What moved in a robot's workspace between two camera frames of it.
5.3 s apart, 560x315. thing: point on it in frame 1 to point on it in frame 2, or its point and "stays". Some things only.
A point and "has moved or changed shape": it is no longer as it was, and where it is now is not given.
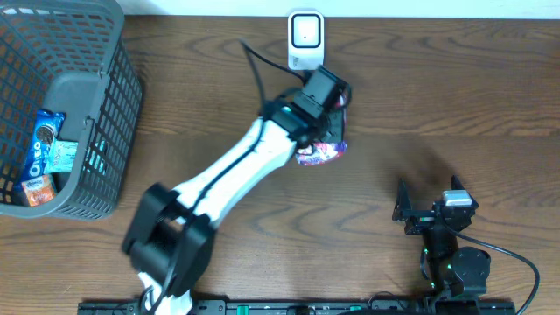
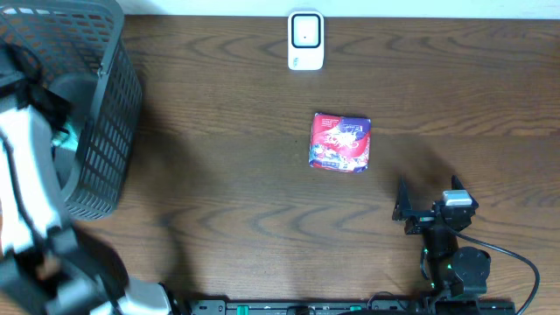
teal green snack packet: x=61 y=157 to x=66 y=138
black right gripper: x=402 y=208 stays
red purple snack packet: x=324 y=151 has moved or changed shape
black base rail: x=429 y=306 stays
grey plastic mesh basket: x=70 y=56 stays
